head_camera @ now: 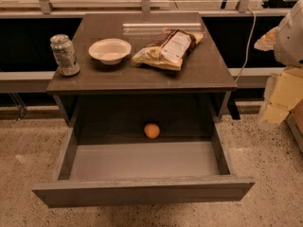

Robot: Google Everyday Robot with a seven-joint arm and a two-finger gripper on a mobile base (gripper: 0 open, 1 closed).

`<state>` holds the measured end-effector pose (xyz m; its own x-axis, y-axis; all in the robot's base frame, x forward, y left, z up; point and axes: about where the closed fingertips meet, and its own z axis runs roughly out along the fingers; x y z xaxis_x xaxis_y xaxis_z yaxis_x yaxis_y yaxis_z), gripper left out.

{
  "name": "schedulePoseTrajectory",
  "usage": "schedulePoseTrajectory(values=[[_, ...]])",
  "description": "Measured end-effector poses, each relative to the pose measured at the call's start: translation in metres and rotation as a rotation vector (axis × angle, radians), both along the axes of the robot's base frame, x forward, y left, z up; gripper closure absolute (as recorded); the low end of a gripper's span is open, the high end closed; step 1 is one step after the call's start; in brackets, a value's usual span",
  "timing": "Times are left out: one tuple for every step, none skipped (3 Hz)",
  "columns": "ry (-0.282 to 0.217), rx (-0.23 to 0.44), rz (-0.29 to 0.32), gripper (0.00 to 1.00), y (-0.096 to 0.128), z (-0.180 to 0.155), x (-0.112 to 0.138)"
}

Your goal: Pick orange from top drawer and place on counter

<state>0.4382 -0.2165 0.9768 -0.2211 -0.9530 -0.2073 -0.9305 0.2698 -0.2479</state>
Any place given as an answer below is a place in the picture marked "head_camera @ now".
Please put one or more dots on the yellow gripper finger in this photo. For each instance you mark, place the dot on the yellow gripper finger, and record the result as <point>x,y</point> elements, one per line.
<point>282,93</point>
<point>267,41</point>

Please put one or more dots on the orange fruit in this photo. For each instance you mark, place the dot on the orange fruit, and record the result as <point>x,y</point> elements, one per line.
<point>152,130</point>

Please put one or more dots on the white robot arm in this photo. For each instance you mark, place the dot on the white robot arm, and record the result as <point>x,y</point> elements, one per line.
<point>288,48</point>

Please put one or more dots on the open grey drawer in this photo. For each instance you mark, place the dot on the open grey drawer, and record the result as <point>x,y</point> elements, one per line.
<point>108,167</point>

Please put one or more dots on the cardboard box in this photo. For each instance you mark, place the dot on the cardboard box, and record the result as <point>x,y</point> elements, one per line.
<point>295,122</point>

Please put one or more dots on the yellow brown chip bag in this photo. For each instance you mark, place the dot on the yellow brown chip bag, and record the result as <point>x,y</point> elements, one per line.
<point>168,49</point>

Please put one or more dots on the white bowl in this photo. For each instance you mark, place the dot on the white bowl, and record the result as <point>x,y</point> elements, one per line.
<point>110,51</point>

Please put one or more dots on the green soda can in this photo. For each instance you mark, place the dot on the green soda can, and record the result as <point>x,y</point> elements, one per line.
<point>64,54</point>

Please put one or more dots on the metal railing frame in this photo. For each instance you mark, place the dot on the metal railing frame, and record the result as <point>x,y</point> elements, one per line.
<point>23,66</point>

